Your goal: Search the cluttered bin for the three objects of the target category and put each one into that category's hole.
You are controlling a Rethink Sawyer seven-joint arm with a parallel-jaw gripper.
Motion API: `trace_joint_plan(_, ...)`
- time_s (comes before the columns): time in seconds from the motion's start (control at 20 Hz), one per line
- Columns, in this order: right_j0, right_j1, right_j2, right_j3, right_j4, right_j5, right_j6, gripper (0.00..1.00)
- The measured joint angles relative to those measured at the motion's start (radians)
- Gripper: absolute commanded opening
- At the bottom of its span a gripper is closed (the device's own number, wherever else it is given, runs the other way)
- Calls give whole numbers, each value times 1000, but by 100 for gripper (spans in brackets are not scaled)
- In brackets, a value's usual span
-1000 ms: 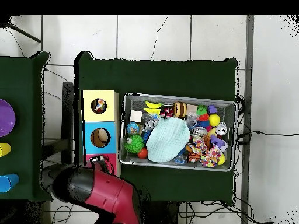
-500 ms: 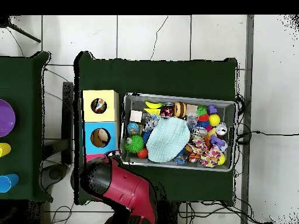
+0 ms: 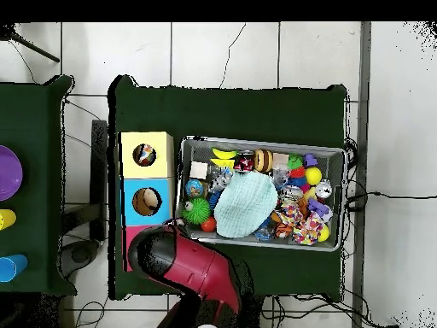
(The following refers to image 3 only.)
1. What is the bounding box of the blue globe ball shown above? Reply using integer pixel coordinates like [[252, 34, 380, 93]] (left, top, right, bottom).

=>
[[185, 179, 206, 199]]

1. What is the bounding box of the dark green tablecloth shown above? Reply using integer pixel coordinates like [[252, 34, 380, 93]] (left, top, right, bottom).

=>
[[108, 74, 349, 302]]

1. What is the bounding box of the dark green side table cloth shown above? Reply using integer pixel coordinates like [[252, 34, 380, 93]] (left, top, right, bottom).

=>
[[0, 74, 76, 296]]

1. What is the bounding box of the black tripod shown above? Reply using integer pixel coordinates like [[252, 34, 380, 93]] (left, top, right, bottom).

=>
[[0, 23, 61, 64]]

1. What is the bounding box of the clear mesh bin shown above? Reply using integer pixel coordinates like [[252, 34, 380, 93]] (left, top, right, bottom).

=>
[[174, 136, 346, 253]]

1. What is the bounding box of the mint green muslin cloth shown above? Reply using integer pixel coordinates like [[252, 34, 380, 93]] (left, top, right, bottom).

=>
[[213, 170, 281, 239]]

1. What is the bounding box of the colourful polka dot cloth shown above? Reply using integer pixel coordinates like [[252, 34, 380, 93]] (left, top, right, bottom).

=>
[[136, 144, 155, 166]]

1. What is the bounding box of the wooden box with three holes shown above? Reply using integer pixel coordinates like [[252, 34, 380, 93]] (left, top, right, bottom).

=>
[[119, 131, 178, 271]]

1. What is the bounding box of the red ball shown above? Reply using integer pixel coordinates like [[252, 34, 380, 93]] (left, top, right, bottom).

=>
[[201, 215, 218, 233]]

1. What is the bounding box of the plain wooden block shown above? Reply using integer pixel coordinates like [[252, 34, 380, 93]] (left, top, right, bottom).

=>
[[190, 161, 209, 180]]

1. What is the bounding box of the yellow cheese wedge toy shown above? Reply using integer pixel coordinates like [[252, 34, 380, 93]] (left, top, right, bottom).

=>
[[210, 158, 237, 170]]

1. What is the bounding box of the blue cup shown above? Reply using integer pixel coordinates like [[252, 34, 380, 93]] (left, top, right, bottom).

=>
[[0, 254, 29, 284]]

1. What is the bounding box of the green spiky ball with eyes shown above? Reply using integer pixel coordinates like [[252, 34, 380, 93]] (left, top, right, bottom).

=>
[[180, 196, 213, 226]]

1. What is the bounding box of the yellow cup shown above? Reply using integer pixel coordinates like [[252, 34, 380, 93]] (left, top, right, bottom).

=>
[[0, 208, 18, 231]]

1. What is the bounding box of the purple plate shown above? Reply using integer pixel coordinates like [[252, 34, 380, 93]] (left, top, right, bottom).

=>
[[0, 144, 25, 202]]

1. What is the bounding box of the multicolour patterned cloth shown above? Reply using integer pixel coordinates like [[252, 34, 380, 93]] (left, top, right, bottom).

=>
[[276, 201, 326, 247]]

